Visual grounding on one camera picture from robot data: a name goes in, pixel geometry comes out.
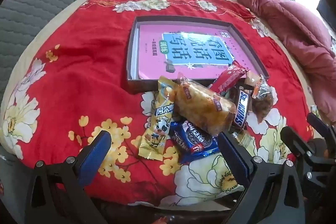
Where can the brown chocolate bar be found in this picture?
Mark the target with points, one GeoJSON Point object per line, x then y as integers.
{"type": "Point", "coordinates": [241, 108]}

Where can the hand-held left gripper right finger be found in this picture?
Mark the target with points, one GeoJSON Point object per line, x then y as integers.
{"type": "Point", "coordinates": [233, 158]}

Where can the clear brown snack packet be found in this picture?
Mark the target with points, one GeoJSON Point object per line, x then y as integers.
{"type": "Point", "coordinates": [262, 106]}

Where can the pink quilt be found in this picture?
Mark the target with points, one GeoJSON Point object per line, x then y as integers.
{"type": "Point", "coordinates": [288, 24]}

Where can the red snack packet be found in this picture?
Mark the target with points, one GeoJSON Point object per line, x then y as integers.
{"type": "Point", "coordinates": [228, 79]}

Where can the pink book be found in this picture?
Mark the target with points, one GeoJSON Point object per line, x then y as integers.
{"type": "Point", "coordinates": [152, 56]}

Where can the clear pastry packet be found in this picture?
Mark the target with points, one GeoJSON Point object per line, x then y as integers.
{"type": "Point", "coordinates": [202, 106]}

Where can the shallow cardboard box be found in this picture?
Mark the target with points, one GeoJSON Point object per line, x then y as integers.
{"type": "Point", "coordinates": [141, 86]}

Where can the red floral blanket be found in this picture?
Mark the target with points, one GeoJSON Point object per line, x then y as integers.
{"type": "Point", "coordinates": [78, 69]}

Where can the blue cookie packet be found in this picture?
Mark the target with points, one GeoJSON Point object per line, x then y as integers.
{"type": "Point", "coordinates": [189, 140]}

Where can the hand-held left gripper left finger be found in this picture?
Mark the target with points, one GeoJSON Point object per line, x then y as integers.
{"type": "Point", "coordinates": [97, 150]}

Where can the yellow candy packet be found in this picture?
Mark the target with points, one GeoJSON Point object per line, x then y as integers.
{"type": "Point", "coordinates": [157, 119]}

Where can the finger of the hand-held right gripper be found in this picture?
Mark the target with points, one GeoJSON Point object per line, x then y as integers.
{"type": "Point", "coordinates": [295, 141]}
{"type": "Point", "coordinates": [320, 125]}

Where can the beige snack packet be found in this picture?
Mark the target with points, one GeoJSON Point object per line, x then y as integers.
{"type": "Point", "coordinates": [252, 82]}

